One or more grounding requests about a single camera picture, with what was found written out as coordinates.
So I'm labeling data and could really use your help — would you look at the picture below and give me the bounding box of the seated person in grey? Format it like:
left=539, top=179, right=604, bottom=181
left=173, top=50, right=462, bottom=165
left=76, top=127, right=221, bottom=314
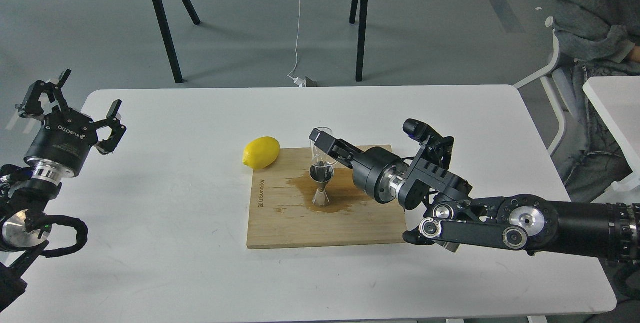
left=554, top=0, right=640, bottom=203

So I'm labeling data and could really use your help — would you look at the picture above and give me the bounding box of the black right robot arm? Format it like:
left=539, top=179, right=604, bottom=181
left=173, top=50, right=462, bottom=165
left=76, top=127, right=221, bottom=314
left=310, top=119, right=639, bottom=266

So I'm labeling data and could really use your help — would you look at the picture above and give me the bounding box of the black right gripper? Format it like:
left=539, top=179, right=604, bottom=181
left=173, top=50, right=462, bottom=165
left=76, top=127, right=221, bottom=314
left=309, top=128, right=409, bottom=204

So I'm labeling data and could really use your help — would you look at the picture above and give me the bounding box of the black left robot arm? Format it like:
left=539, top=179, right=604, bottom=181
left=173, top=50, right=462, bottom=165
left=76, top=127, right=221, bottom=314
left=0, top=69, right=126, bottom=310

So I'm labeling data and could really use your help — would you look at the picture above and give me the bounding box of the white chair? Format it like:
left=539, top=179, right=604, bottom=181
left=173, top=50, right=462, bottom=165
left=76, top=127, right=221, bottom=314
left=514, top=17, right=585, bottom=162

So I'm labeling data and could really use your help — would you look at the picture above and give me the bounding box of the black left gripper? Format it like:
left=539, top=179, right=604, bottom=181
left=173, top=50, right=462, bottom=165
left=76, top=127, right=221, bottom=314
left=15, top=68, right=127, bottom=177

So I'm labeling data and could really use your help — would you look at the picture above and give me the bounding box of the white hanging cable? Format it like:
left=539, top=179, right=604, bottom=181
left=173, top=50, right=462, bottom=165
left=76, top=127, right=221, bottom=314
left=287, top=0, right=307, bottom=87

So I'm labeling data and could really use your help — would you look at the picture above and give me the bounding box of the yellow lemon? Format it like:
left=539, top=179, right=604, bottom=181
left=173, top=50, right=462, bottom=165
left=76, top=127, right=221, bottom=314
left=242, top=136, right=281, bottom=171

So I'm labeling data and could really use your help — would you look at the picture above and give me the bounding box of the steel double jigger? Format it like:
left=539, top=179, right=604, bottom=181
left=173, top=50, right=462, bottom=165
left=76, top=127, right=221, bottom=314
left=309, top=166, right=334, bottom=207

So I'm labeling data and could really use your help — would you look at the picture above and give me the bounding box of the clear plastic measuring cup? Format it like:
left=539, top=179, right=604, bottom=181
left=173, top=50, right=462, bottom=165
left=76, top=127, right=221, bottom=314
left=310, top=138, right=337, bottom=170

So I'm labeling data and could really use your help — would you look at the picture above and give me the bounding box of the wooden cutting board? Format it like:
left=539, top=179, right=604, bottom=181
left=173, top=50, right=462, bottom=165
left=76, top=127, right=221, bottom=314
left=246, top=148, right=407, bottom=250

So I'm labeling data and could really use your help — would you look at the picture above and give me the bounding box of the white side table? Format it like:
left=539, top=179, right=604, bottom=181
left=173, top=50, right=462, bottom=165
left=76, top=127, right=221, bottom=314
left=583, top=75, right=640, bottom=173

